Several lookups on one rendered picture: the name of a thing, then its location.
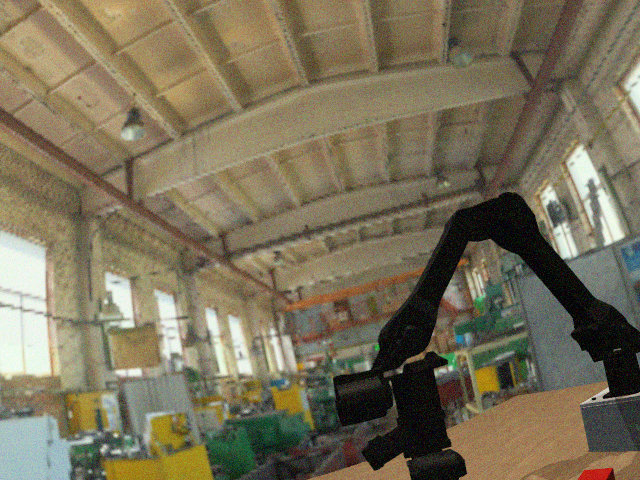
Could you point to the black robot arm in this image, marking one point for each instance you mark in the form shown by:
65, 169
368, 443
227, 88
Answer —
508, 221

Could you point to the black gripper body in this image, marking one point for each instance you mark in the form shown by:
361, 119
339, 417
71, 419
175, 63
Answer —
427, 429

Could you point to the red cube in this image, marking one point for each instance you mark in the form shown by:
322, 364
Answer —
598, 474

